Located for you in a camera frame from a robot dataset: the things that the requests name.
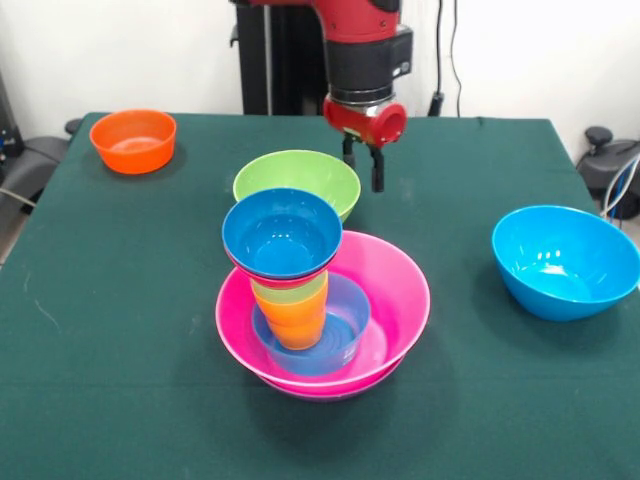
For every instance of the small light blue bowl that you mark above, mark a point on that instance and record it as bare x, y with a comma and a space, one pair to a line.
350, 315

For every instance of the large pink bowl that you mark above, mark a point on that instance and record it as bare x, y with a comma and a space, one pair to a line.
400, 285

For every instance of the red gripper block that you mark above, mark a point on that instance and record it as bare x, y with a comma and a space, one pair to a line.
370, 122

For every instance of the dark blue bowl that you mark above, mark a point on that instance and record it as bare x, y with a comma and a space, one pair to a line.
282, 235

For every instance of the small pink bowl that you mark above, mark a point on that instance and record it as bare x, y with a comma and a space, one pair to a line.
280, 283

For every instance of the dark green tablecloth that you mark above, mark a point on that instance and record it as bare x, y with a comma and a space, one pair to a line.
150, 400

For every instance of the lime green bowl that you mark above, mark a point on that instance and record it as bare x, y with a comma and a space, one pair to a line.
300, 172

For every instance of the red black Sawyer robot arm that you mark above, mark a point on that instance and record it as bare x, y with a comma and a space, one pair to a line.
360, 55

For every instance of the orange bowl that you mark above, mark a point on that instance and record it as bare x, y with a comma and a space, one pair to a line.
132, 145

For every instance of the orange cup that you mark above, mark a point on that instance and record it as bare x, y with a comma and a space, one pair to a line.
295, 325

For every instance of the green cup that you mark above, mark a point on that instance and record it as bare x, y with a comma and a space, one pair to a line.
280, 295

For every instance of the large light blue bowl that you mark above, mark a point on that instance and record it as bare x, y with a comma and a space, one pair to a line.
565, 240

